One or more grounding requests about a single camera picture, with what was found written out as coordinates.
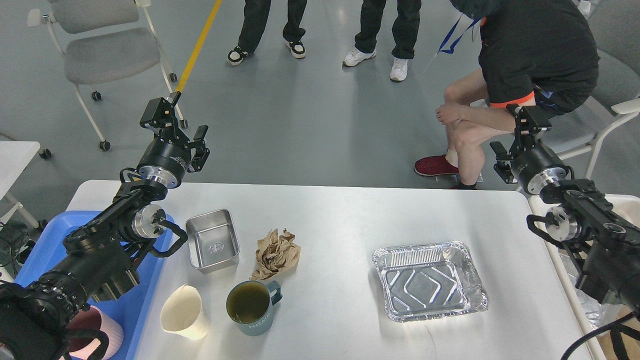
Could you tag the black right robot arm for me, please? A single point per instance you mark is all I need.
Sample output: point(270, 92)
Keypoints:
point(603, 247)

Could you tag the aluminium foil tray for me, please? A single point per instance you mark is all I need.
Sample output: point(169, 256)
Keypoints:
point(422, 282)

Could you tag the small white side table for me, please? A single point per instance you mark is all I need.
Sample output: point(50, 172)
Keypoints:
point(14, 157)

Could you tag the pink ribbed mug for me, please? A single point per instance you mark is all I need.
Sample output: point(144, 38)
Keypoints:
point(84, 330)

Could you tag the grey office chair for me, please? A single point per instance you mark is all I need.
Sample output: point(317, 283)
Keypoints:
point(107, 57)

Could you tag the cream paper cup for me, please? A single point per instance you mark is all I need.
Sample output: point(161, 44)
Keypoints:
point(183, 314)

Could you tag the square stainless steel container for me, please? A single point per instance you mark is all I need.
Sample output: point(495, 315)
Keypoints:
point(212, 241)

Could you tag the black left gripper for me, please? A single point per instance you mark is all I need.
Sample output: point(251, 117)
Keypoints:
point(171, 154)

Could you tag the white waste bin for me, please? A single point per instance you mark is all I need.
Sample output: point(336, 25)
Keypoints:
point(603, 247)

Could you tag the seated person in shorts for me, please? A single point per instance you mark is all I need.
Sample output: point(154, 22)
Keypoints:
point(538, 53)

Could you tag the teal mug with tea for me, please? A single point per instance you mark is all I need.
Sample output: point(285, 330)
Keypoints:
point(250, 305)

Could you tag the grey chair under person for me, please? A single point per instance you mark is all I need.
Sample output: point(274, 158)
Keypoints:
point(615, 25)

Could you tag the crumpled brown paper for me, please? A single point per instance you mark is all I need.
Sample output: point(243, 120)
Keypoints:
point(276, 253)

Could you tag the blue plastic tray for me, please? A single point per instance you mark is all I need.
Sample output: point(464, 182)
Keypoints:
point(130, 311)

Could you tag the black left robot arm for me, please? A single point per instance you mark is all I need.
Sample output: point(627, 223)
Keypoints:
point(33, 319)

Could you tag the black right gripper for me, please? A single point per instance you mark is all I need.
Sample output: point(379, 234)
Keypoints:
point(530, 163)

